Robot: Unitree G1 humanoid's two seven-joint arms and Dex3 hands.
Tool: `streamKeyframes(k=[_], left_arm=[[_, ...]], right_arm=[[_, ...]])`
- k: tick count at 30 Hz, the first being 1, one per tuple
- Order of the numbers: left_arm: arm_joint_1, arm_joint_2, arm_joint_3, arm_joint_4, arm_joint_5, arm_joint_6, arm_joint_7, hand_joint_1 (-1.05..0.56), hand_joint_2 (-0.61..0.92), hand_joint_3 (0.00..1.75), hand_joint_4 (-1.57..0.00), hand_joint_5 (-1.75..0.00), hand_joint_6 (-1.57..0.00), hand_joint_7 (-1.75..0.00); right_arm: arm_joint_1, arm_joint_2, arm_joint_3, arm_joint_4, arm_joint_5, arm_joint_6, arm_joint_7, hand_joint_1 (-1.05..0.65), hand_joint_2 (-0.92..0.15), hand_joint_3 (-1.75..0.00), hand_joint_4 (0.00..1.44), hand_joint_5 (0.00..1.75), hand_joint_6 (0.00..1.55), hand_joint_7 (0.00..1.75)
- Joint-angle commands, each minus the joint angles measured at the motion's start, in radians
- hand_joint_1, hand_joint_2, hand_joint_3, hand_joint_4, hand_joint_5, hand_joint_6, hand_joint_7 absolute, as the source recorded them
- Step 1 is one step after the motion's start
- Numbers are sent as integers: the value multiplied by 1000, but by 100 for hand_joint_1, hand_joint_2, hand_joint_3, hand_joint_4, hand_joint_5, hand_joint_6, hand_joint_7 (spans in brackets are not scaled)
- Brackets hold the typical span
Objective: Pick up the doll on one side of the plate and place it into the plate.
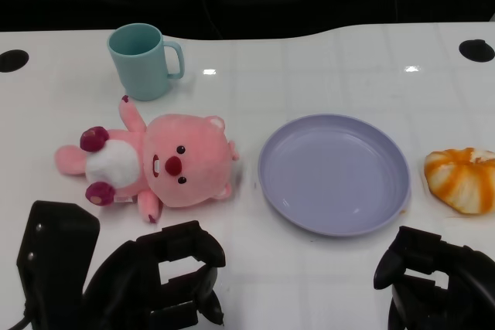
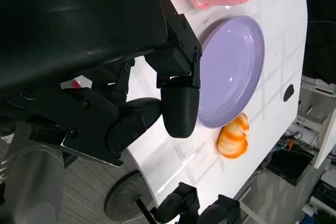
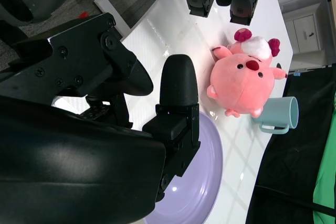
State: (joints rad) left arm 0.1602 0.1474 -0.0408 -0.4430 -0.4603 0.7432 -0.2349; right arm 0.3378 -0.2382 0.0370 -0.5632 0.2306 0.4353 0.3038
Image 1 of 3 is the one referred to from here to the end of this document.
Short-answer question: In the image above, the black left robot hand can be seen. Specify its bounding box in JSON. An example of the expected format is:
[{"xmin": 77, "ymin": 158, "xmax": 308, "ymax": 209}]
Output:
[{"xmin": 83, "ymin": 220, "xmax": 227, "ymax": 330}]

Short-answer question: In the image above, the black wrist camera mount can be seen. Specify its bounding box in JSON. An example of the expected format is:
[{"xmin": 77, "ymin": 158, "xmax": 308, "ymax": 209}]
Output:
[{"xmin": 16, "ymin": 200, "xmax": 101, "ymax": 330}]

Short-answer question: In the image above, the teal plastic mug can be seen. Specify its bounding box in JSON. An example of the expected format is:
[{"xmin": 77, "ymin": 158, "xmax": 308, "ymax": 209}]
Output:
[{"xmin": 107, "ymin": 22, "xmax": 185, "ymax": 102}]

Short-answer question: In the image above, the pink plush doll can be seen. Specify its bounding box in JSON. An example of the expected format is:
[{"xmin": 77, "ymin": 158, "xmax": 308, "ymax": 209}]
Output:
[{"xmin": 53, "ymin": 94, "xmax": 241, "ymax": 225}]

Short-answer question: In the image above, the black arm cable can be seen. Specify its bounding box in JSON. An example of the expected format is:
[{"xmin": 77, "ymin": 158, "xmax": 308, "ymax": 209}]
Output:
[{"xmin": 0, "ymin": 306, "xmax": 34, "ymax": 330}]

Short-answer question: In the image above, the purple plastic plate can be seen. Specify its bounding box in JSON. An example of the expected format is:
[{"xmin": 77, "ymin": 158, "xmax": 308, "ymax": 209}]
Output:
[{"xmin": 258, "ymin": 113, "xmax": 411, "ymax": 237}]

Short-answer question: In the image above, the black round table grommet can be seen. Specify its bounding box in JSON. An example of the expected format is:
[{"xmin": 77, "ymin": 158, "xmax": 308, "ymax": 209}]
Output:
[
  {"xmin": 459, "ymin": 39, "xmax": 495, "ymax": 63},
  {"xmin": 0, "ymin": 49, "xmax": 30, "ymax": 73}
]

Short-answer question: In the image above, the peeled orange fruit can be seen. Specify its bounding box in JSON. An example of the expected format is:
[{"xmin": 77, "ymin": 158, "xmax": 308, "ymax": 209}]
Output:
[{"xmin": 424, "ymin": 147, "xmax": 495, "ymax": 215}]

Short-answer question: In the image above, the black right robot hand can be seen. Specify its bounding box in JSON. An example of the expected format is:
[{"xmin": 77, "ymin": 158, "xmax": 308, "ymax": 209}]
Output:
[{"xmin": 373, "ymin": 225, "xmax": 495, "ymax": 330}]

